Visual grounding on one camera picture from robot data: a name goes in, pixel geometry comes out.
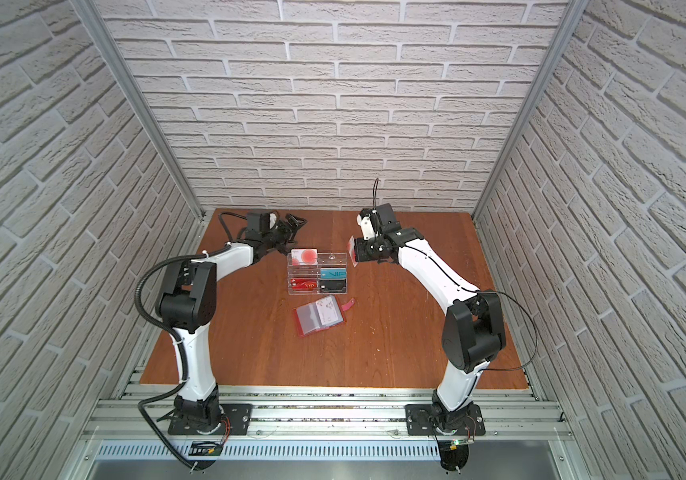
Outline white pink circle card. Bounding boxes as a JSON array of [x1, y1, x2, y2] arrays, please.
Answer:
[[290, 249, 318, 266]]

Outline clear acrylic card organizer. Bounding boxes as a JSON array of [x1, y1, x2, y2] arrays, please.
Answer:
[[287, 249, 348, 295]]

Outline red leather card holder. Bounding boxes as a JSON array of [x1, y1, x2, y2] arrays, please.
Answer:
[[294, 295, 356, 337]]

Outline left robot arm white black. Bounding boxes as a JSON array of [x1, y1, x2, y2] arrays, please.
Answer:
[[155, 211, 307, 432]]

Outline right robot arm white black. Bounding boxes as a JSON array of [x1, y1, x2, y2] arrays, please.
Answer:
[[350, 204, 506, 420]]

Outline red card in organizer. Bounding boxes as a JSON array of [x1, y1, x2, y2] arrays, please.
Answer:
[[288, 277, 319, 294]]

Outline teal VIP card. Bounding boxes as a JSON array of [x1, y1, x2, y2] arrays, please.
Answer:
[[319, 267, 347, 281]]

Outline black VIP card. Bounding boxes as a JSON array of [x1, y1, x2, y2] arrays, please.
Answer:
[[319, 279, 347, 294]]

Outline thin black cable right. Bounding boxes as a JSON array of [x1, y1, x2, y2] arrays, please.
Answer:
[[370, 177, 540, 373]]

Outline black corrugated cable left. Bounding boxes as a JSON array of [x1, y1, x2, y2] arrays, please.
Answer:
[[132, 209, 260, 472]]

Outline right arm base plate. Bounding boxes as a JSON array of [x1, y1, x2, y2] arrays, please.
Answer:
[[405, 402, 486, 438]]

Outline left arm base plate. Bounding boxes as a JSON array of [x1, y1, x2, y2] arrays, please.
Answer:
[[167, 403, 253, 436]]

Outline aluminium rail frame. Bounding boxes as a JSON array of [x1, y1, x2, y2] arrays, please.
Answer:
[[61, 375, 588, 479]]

